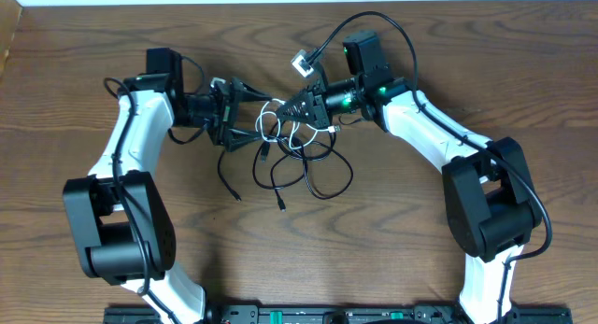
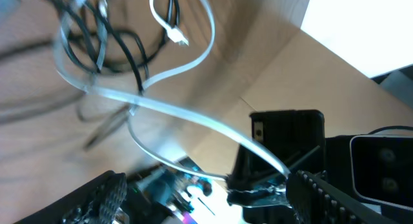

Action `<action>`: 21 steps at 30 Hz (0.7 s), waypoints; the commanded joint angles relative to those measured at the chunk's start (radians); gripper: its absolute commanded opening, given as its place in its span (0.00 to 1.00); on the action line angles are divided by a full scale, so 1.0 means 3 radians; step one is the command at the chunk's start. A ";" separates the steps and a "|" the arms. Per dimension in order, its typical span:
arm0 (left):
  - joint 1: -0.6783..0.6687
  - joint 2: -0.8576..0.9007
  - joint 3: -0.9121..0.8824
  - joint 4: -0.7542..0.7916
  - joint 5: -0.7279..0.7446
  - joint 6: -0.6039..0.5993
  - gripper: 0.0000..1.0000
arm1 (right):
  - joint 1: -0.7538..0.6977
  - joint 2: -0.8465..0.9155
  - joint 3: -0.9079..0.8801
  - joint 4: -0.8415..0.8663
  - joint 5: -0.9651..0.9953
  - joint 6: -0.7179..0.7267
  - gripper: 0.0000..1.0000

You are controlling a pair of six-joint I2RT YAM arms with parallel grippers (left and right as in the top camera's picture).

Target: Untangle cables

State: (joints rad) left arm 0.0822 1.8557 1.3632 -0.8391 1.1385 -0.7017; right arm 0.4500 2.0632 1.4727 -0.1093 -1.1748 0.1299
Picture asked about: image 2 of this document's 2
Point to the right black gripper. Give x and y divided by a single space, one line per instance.
297 138

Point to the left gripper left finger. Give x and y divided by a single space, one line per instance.
95 202

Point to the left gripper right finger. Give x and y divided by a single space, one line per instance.
315 201

